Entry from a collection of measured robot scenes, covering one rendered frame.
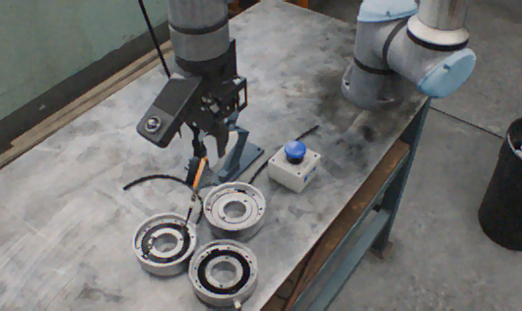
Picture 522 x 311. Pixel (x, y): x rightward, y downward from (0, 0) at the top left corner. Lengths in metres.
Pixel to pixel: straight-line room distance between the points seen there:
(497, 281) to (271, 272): 1.23
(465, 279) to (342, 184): 1.02
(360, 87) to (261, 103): 0.22
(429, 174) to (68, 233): 1.60
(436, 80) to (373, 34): 0.17
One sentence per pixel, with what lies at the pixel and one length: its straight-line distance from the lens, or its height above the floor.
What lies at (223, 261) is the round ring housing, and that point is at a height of 0.83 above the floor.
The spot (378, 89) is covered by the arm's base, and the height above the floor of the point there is 0.85.
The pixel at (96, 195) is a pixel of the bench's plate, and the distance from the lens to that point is 0.93.
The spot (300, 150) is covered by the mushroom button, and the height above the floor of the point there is 0.87.
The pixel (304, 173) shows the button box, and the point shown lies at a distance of 0.86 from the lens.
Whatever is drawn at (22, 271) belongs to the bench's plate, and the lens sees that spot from 0.87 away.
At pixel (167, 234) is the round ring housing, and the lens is 0.81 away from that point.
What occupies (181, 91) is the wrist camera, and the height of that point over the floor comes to 1.09.
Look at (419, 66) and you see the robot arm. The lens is 0.92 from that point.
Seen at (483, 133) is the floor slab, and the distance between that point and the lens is 2.43.
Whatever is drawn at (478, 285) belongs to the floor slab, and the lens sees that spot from 1.85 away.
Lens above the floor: 1.46
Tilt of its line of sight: 44 degrees down
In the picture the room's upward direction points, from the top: 1 degrees counter-clockwise
